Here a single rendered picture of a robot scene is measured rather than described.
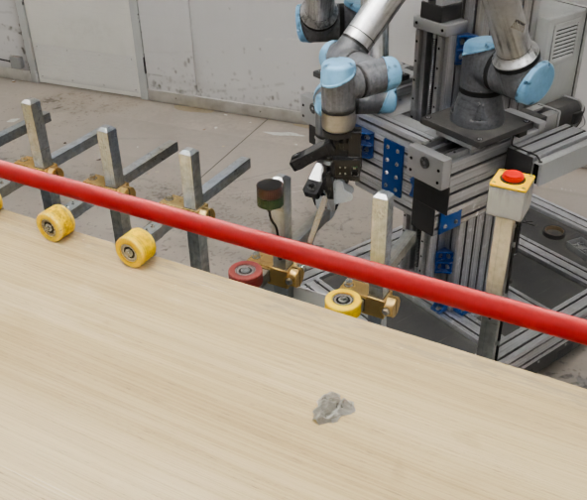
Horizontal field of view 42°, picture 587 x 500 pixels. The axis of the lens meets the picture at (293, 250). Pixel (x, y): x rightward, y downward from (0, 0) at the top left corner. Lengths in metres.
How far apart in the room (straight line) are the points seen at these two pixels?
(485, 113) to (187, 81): 3.16
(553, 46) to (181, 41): 2.93
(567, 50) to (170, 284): 1.50
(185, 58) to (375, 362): 3.71
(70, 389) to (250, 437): 0.37
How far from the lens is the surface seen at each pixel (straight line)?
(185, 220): 0.31
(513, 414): 1.47
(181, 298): 1.72
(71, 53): 5.55
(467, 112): 2.17
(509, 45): 1.98
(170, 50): 5.07
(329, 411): 1.42
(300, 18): 2.44
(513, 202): 1.51
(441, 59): 2.36
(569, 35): 2.62
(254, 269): 1.79
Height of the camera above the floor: 1.90
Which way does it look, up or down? 33 degrees down
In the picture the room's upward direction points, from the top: 1 degrees counter-clockwise
